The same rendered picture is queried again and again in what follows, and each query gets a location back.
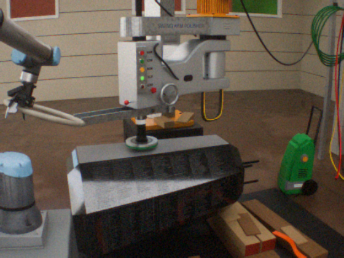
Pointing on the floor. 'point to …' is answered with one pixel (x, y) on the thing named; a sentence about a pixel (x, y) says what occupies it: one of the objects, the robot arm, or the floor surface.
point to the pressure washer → (299, 163)
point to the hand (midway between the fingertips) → (14, 119)
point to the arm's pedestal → (53, 239)
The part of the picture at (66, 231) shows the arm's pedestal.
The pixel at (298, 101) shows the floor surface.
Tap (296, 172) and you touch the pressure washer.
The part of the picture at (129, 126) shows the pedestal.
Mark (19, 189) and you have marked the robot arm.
